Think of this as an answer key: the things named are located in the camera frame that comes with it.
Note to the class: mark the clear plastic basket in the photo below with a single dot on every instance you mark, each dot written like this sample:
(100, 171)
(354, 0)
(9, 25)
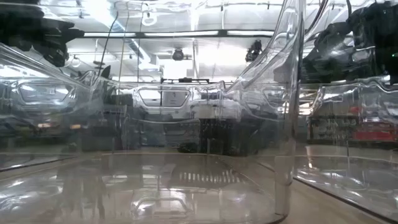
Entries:
(155, 186)
(357, 174)

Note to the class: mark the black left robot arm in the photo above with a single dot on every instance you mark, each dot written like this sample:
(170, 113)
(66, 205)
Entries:
(18, 21)

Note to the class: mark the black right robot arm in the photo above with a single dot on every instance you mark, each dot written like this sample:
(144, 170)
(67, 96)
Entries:
(376, 28)

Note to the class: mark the black ceiling-mounted device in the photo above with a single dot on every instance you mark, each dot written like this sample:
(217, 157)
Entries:
(253, 50)

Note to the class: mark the black overhead camera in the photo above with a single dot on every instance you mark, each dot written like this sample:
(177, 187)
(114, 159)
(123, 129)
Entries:
(178, 54)

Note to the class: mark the black aluminium table frame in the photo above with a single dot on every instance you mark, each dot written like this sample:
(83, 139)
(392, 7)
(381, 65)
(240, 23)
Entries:
(186, 33)

